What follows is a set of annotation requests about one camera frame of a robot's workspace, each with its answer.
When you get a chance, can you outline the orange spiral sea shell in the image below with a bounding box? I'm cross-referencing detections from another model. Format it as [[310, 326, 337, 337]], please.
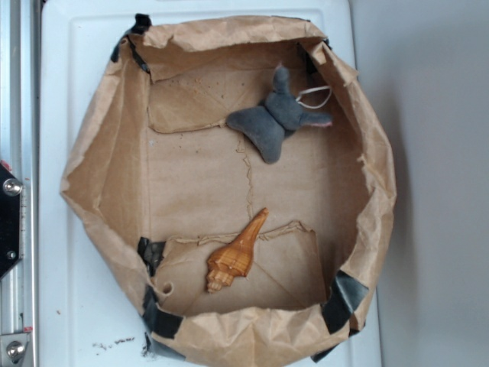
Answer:
[[206, 208, 269, 294]]

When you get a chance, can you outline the aluminium frame rail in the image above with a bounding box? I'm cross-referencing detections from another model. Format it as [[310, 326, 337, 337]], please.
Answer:
[[1, 1, 37, 366]]

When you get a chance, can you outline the grey plush toy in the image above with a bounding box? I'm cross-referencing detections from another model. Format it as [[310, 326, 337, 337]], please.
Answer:
[[226, 65, 332, 164]]

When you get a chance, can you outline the black metal bracket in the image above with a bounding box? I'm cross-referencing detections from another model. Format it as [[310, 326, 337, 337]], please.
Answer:
[[0, 160, 23, 280]]

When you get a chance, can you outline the brown paper lined box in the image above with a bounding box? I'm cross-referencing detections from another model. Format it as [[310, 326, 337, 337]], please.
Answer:
[[61, 15, 397, 366]]

